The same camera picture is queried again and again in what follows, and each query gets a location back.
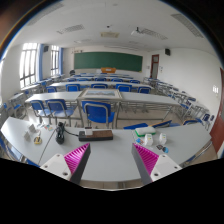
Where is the framed picture on desk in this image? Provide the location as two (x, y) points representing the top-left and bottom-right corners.
(80, 88), (122, 99)

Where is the white box on green pad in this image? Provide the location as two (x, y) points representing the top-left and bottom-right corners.
(135, 126), (156, 137)

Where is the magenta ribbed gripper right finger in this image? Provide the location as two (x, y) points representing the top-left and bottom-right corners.
(132, 143), (181, 185)

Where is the left bright window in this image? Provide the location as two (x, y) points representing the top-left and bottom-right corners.
(19, 43), (38, 88)

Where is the blue chair far left front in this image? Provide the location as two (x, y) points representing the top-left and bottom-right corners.
(31, 100), (51, 122)

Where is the ceiling projector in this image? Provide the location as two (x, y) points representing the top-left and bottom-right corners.
(131, 27), (143, 37)

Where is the brown door at back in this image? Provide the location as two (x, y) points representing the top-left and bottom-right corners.
(150, 54), (159, 79)

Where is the blue chair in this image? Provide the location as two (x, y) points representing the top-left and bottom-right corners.
(46, 99), (75, 123)
(82, 100), (115, 127)
(31, 100), (51, 122)

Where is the yellow tape roll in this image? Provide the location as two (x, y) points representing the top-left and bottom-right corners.
(34, 136), (42, 145)

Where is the green chalkboard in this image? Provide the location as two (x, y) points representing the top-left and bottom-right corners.
(74, 52), (143, 72)

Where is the blue chair centre front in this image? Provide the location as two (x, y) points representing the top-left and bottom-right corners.
(82, 100), (115, 127)

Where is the black power strip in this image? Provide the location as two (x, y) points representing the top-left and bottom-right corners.
(78, 130), (113, 141)

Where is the white charger plug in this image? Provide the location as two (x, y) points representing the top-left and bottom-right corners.
(84, 127), (93, 136)

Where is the black coiled cable bundle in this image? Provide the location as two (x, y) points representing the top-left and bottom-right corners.
(55, 121), (66, 145)

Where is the orange lectern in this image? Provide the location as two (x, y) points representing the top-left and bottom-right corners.
(101, 67), (116, 73)

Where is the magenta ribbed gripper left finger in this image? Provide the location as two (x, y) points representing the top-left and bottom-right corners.
(41, 143), (91, 185)

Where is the small white bottle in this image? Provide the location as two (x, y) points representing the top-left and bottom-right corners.
(159, 133), (167, 145)

